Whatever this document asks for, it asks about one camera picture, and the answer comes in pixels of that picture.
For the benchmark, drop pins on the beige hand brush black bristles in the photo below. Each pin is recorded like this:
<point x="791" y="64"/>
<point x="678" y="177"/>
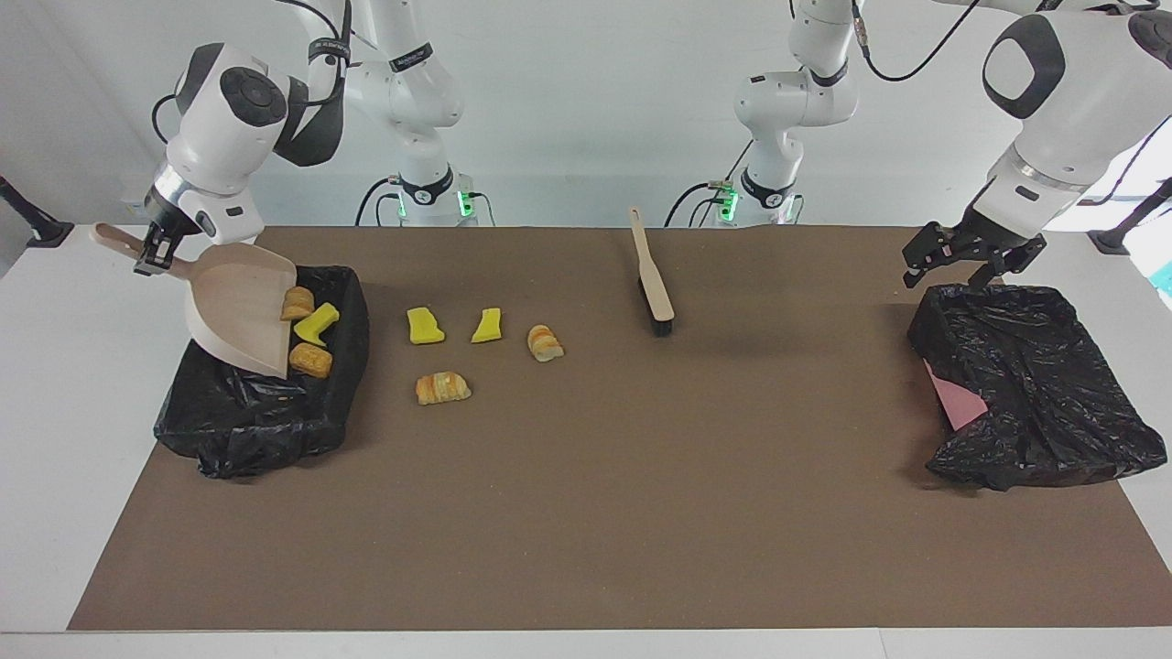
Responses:
<point x="655" y="284"/>

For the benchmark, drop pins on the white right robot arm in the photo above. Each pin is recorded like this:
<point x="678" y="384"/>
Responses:
<point x="403" y="82"/>

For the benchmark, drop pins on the black garbage bag over pink box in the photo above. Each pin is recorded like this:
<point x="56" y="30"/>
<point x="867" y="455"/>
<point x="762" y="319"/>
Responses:
<point x="1053" y="384"/>

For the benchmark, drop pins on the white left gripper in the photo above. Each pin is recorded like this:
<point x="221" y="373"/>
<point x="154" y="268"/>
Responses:
<point x="1030" y="206"/>

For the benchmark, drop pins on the brown table mat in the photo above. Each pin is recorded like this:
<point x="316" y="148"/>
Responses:
<point x="586" y="531"/>

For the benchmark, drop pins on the short tan croissant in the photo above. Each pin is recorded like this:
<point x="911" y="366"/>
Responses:
<point x="545" y="343"/>

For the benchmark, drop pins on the black camera stand pole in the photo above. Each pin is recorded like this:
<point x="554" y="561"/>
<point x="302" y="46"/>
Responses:
<point x="37" y="224"/>
<point x="1126" y="224"/>

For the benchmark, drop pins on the brown bread roll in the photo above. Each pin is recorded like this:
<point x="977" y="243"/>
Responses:
<point x="311" y="361"/>

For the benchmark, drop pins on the beige plastic dustpan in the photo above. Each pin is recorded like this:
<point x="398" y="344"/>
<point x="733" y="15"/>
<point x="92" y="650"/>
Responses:
<point x="238" y="311"/>

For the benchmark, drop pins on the wide yellow sponge piece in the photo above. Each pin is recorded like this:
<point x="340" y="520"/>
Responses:
<point x="425" y="326"/>

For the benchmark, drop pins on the white wall socket box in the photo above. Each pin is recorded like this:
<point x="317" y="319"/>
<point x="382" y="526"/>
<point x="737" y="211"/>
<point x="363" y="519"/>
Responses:
<point x="133" y="203"/>

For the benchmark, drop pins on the pink box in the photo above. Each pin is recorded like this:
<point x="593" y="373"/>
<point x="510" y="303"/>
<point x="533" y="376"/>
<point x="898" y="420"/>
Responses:
<point x="957" y="403"/>

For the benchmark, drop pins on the black garbage bag lined bin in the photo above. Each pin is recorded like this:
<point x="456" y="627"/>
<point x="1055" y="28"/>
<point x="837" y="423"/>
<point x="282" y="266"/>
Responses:
<point x="238" y="421"/>

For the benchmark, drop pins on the long pale striped croissant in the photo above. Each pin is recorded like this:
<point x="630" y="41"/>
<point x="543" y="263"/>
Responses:
<point x="443" y="388"/>

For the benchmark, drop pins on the notched yellow sponge piece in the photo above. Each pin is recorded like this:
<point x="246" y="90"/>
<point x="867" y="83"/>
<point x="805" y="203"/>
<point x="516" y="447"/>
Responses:
<point x="316" y="325"/>

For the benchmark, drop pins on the pale flaky pastry piece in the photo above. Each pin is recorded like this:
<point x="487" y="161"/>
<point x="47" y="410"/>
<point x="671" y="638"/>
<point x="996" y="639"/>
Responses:
<point x="297" y="302"/>

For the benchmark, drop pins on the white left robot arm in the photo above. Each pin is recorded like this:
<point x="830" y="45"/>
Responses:
<point x="797" y="101"/>

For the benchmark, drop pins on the narrow yellow sponge piece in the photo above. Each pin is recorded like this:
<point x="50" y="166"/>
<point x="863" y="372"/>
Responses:
<point x="487" y="326"/>

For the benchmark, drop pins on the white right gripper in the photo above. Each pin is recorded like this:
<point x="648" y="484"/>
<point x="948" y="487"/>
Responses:
<point x="220" y="224"/>

